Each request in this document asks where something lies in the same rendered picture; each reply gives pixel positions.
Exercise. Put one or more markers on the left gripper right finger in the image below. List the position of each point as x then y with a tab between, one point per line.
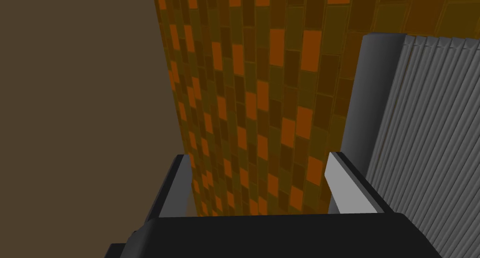
352	192

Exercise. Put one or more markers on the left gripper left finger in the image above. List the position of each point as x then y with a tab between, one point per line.
174	190

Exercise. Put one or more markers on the grey ribbed appliance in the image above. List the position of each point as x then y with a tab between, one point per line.
420	130

